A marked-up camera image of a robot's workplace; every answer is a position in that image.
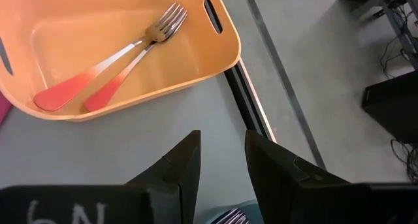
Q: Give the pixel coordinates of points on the black table frame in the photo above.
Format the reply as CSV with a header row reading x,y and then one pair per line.
x,y
245,100

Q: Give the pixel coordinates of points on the grey metal desk frame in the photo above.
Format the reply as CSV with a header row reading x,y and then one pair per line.
x,y
398,28

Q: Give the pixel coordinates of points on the black floor box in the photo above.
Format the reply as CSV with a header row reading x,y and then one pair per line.
x,y
392,106

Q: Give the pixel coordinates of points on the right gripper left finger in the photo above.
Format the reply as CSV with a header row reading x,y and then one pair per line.
x,y
81,207

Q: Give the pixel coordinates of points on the yellow plastic bin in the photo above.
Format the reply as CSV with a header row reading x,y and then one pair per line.
x,y
81,31

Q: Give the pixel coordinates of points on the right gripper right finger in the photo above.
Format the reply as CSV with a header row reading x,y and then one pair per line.
x,y
310,201

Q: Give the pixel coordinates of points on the teal plastic bin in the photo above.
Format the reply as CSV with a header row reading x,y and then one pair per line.
x,y
254,207

